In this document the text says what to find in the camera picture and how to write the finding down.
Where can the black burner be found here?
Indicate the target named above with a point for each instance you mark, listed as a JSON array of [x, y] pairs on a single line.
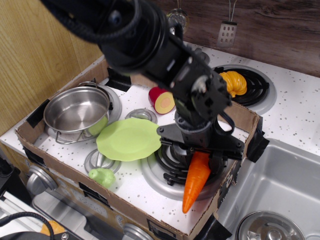
[[168, 178], [261, 93]]

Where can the light green plastic plate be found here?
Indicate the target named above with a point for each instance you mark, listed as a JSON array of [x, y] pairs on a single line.
[[129, 140]]

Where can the back right black burner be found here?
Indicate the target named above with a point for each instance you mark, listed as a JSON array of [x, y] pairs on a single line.
[[261, 93]]

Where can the stainless steel pot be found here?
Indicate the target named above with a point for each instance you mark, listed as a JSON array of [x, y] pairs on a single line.
[[77, 114]]

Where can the grey toy sink basin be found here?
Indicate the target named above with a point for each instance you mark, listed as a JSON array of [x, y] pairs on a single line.
[[285, 180]]

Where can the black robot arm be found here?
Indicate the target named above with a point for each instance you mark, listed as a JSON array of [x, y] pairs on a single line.
[[136, 38]]

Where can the yellow toy pumpkin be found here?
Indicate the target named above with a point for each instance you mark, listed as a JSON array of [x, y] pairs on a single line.
[[236, 83]]

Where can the silver front left knob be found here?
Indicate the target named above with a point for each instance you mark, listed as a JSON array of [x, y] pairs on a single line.
[[39, 181]]

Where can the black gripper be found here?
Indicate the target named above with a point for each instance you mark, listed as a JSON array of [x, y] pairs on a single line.
[[207, 137]]

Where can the red halved toy fruit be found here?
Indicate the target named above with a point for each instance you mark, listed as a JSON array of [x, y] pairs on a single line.
[[161, 100]]

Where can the hanging slotted metal spoon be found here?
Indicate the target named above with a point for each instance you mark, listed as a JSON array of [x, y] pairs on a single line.
[[180, 16]]

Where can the front right black burner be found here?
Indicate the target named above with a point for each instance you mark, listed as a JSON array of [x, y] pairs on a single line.
[[168, 178]]

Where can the orange object bottom left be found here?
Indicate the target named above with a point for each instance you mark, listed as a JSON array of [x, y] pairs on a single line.
[[56, 227]]

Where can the hanging metal spatula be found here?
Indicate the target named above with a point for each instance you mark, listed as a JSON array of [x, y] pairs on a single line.
[[228, 28]]

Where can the orange toy carrot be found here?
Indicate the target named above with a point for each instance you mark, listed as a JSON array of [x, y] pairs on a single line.
[[197, 176]]

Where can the brown cardboard fence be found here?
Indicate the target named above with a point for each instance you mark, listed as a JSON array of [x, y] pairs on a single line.
[[140, 194]]

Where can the silver stove top knob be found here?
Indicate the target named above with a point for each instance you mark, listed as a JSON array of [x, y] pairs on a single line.
[[202, 55]]

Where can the silver front right knob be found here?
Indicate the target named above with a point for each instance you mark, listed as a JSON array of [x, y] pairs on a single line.
[[133, 232]]

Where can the small green toy piece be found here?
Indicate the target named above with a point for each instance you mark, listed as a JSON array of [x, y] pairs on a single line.
[[104, 177]]

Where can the silver sink drain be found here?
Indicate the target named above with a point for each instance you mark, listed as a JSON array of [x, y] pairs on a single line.
[[267, 225]]

